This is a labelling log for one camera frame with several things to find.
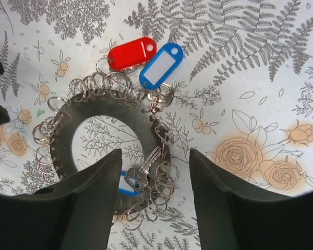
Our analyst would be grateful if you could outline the blue key tag white label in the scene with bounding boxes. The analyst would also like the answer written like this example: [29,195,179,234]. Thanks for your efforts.
[139,43,184,90]

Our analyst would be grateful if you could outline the blue key tag with key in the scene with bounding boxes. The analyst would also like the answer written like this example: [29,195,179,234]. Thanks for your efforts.
[118,146,161,196]

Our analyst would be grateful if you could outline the silver disc keyring organiser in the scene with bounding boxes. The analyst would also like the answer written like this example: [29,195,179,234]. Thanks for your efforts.
[32,72,179,230]

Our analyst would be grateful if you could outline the floral patterned table mat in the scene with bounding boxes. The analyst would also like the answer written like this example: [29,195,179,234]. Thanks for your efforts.
[0,1,313,249]

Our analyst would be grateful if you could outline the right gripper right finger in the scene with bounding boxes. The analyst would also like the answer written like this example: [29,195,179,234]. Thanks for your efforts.
[189,149,313,249]

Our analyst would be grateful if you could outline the red key tag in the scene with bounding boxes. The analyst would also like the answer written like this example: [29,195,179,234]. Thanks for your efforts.
[107,36,157,71]

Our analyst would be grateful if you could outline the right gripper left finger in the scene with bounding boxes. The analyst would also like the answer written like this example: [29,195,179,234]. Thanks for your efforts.
[0,149,122,249]

